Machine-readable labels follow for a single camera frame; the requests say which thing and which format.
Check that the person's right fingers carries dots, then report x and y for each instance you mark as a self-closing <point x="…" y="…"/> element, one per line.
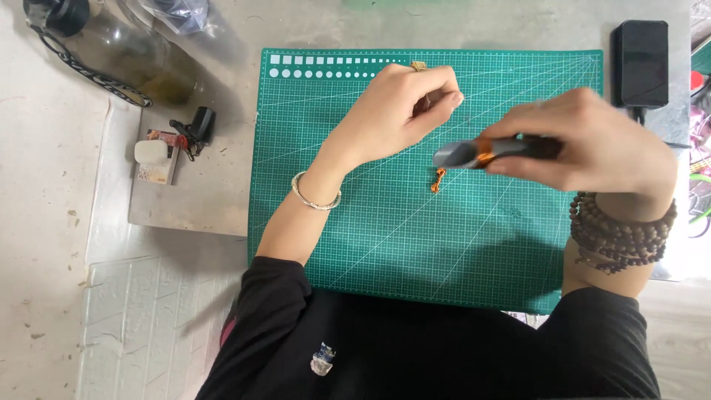
<point x="519" y="141"/>

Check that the silver bangle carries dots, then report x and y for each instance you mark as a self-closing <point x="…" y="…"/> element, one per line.
<point x="314" y="195"/>

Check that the person's left fingers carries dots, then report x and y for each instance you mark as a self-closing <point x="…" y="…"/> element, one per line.
<point x="436" y="94"/>

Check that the person's black shirt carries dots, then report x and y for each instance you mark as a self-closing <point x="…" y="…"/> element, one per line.
<point x="422" y="350"/>

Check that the heap of colourful items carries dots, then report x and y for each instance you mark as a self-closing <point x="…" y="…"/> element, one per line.
<point x="701" y="150"/>

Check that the black power bank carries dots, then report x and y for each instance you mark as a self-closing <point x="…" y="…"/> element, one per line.
<point x="643" y="62"/>

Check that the person's right hand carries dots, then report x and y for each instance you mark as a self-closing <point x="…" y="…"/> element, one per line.
<point x="589" y="147"/>

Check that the clear glass bottle black cap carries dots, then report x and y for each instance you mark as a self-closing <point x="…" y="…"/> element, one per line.
<point x="111" y="47"/>

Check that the green cutting mat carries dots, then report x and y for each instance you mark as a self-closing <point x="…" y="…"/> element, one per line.
<point x="400" y="233"/>

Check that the small printed card packet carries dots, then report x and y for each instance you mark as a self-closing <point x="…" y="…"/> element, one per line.
<point x="161" y="161"/>

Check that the clear plastic bag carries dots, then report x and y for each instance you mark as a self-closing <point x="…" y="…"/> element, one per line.
<point x="175" y="14"/>

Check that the small white box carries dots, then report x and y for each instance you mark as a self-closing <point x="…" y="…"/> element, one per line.
<point x="151" y="151"/>

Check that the black key fob with keys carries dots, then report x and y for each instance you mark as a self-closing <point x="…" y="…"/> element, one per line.
<point x="195" y="130"/>

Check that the person's left hand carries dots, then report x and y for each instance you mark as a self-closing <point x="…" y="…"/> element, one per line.
<point x="389" y="108"/>

